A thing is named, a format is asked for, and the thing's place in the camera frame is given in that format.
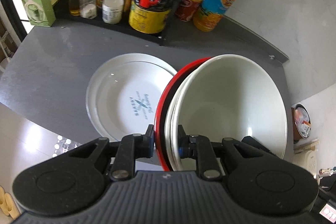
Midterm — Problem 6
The red snack can lower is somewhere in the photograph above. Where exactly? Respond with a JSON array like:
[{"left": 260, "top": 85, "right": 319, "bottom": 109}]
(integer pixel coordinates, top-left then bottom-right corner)
[{"left": 175, "top": 0, "right": 202, "bottom": 22}]

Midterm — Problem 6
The large white ceramic bowl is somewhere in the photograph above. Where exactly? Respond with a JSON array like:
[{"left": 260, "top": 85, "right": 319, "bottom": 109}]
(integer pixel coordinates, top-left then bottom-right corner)
[{"left": 185, "top": 54, "right": 288, "bottom": 159}]

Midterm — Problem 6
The white lid seasoning jar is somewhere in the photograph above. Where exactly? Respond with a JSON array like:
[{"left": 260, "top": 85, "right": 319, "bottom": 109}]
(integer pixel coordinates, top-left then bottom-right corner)
[{"left": 102, "top": 0, "right": 124, "bottom": 24}]

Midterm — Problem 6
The red rimmed bowl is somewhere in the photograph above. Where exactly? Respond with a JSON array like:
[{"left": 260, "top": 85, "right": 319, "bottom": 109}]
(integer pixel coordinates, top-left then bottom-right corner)
[{"left": 154, "top": 57, "right": 211, "bottom": 171}]

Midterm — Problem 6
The brown pot with packets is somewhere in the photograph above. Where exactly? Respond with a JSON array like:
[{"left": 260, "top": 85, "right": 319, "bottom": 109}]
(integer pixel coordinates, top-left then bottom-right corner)
[{"left": 291, "top": 104, "right": 311, "bottom": 143}]

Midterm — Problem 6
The green cardboard box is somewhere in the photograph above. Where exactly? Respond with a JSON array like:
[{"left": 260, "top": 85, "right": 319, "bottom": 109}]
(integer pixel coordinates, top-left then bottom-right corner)
[{"left": 21, "top": 0, "right": 56, "bottom": 27}]

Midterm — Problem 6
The small white bakery plate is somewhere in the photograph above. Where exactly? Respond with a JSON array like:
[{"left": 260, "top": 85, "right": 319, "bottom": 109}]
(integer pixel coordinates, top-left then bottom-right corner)
[{"left": 93, "top": 61, "right": 173, "bottom": 140}]

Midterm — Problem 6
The black wire rack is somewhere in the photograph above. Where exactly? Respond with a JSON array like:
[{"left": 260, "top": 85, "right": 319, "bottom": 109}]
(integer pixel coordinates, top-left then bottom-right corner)
[{"left": 56, "top": 0, "right": 181, "bottom": 45}]

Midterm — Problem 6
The small glass salt shaker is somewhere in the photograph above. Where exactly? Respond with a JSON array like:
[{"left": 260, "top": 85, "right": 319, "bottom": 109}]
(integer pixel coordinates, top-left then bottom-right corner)
[{"left": 79, "top": 0, "right": 97, "bottom": 19}]

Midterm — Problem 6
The large white sweet plate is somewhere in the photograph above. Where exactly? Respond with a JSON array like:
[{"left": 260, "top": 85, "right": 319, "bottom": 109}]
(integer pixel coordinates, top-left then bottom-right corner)
[{"left": 85, "top": 53, "right": 177, "bottom": 141}]

